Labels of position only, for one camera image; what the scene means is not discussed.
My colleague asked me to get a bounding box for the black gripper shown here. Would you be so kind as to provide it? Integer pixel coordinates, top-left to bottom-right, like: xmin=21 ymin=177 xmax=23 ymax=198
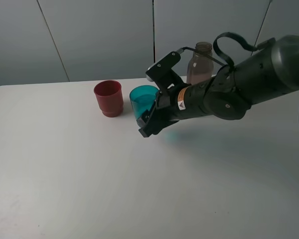
xmin=137 ymin=82 xmax=209 ymax=138

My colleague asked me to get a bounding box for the teal transparent plastic cup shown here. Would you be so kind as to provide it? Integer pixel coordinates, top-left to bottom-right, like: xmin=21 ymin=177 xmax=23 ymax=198
xmin=130 ymin=85 xmax=158 ymax=120

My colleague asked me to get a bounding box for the brown transparent plastic bottle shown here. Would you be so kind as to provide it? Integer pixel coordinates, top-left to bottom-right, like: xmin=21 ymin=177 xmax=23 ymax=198
xmin=186 ymin=42 xmax=214 ymax=85

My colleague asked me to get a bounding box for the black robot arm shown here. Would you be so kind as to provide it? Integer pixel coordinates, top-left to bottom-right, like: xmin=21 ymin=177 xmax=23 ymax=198
xmin=137 ymin=32 xmax=299 ymax=137

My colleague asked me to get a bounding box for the red plastic cup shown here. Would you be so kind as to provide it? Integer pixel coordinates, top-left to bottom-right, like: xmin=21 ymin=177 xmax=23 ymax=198
xmin=94 ymin=80 xmax=124 ymax=118

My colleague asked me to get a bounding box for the black camera cable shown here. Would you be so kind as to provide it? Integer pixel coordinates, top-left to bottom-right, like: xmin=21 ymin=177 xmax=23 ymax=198
xmin=176 ymin=31 xmax=299 ymax=147

